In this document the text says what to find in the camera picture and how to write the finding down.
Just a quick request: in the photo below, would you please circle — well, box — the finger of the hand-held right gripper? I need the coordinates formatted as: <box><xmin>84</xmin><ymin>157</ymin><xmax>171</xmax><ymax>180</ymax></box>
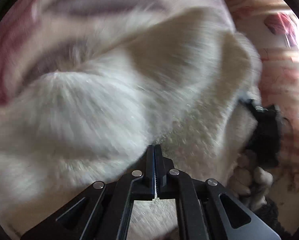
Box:
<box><xmin>238</xmin><ymin>94</ymin><xmax>267</xmax><ymax>123</ymax></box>

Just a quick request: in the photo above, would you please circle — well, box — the white fluffy towel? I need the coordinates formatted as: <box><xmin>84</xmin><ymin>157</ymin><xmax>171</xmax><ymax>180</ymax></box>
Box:
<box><xmin>0</xmin><ymin>6</ymin><xmax>294</xmax><ymax>240</ymax></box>

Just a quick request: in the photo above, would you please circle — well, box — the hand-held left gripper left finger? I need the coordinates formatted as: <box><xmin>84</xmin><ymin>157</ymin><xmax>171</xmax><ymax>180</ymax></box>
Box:
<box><xmin>19</xmin><ymin>145</ymin><xmax>155</xmax><ymax>240</ymax></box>

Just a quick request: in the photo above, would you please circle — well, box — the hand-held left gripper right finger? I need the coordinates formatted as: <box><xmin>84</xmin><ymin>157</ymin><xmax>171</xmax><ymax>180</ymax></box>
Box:
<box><xmin>155</xmin><ymin>144</ymin><xmax>281</xmax><ymax>240</ymax></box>

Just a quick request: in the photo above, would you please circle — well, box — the floral blanket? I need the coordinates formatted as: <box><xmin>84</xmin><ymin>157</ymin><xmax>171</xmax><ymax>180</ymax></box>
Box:
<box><xmin>0</xmin><ymin>0</ymin><xmax>236</xmax><ymax>110</ymax></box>

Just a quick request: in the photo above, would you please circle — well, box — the person's right hand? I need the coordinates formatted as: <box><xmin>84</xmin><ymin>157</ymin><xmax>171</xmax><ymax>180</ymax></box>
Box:
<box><xmin>229</xmin><ymin>149</ymin><xmax>274</xmax><ymax>207</ymax></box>

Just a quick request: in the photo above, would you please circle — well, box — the red curtain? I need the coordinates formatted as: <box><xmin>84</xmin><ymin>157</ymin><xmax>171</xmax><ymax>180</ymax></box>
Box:
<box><xmin>264</xmin><ymin>12</ymin><xmax>298</xmax><ymax>48</ymax></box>

